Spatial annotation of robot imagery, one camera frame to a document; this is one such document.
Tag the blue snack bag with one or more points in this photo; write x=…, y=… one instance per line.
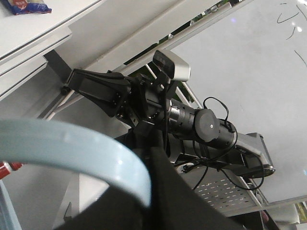
x=18, y=7

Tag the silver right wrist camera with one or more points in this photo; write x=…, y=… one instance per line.
x=171, y=65

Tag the red coke aluminium bottle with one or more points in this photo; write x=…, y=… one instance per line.
x=7, y=168

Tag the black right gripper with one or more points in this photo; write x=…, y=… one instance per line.
x=139, y=102

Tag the light blue plastic basket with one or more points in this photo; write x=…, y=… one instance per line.
x=82, y=150

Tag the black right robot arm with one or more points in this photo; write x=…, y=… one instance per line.
x=200, y=125

